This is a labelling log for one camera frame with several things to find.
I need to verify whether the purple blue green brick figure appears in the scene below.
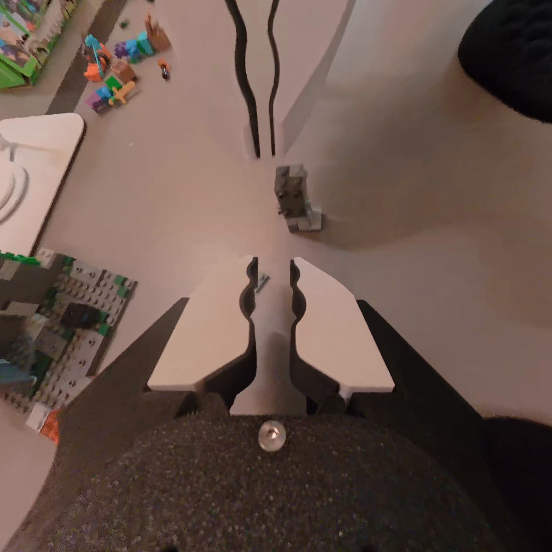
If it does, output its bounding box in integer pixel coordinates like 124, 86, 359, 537
114, 34, 156, 64

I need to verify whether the green toy box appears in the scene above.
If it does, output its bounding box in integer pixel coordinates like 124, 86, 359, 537
0, 0, 83, 90

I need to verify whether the grey baseplate brick building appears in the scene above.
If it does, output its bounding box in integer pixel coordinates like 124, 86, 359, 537
0, 248, 139, 445

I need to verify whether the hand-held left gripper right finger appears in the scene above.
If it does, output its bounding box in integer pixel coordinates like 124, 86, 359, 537
289, 257, 396, 414

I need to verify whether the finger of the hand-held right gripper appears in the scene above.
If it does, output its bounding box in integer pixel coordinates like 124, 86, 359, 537
267, 0, 359, 157
144, 0, 261, 159

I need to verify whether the brown brick piece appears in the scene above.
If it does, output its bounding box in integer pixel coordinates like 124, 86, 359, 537
146, 13, 173, 53

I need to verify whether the grey brick pillar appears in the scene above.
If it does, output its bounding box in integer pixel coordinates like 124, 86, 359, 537
274, 164, 323, 233

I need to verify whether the person's right forearm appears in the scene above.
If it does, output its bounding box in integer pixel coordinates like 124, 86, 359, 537
458, 0, 552, 123

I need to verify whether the person's left forearm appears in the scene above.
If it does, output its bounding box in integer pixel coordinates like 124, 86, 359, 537
483, 416, 552, 552

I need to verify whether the colourful figure with yellow sword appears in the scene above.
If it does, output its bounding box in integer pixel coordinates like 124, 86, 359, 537
85, 75, 141, 115

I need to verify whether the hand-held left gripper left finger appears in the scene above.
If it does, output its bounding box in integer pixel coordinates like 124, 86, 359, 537
147, 254, 259, 409

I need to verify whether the orange figure with blue pickaxe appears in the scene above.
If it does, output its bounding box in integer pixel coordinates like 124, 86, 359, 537
84, 34, 114, 83

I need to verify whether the brown crate brick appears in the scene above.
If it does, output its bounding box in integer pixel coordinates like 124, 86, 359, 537
110, 58, 139, 85

